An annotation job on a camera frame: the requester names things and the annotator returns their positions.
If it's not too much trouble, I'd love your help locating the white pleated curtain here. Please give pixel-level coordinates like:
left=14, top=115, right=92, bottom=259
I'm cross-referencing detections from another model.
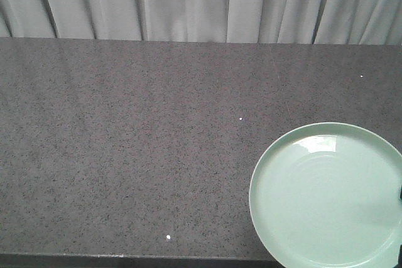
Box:
left=1, top=0, right=401, bottom=45

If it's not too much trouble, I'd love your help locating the light green round plate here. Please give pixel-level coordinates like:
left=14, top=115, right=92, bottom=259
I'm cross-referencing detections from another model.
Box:
left=249, top=122, right=401, bottom=267

